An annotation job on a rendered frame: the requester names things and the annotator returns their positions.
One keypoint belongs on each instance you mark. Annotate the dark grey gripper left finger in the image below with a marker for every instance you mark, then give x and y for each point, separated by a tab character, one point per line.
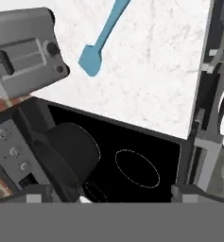
34	198

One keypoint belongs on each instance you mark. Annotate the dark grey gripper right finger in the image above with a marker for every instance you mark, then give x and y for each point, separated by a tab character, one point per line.
190	198

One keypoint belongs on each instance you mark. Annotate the black pot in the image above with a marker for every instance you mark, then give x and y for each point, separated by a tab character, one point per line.
74	148

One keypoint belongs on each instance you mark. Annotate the blue spatula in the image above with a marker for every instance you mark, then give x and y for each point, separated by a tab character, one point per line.
92	60

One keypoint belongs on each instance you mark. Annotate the grey stove knob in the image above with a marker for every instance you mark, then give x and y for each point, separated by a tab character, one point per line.
24	166
3	134
14	152

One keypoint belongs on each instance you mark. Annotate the grey stove control panel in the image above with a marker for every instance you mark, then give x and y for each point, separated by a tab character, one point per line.
9	164

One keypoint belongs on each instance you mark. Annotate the black hob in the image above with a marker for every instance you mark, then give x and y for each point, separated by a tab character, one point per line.
138	141

